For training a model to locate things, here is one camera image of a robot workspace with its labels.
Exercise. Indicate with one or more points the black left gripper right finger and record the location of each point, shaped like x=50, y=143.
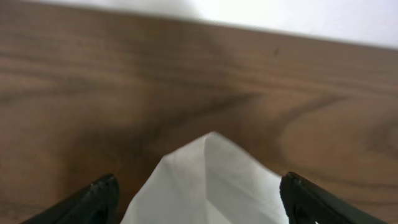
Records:
x=307, y=203

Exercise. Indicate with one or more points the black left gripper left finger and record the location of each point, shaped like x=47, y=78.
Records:
x=97, y=203

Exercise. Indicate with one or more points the white printed t-shirt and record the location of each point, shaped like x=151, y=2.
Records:
x=210, y=180

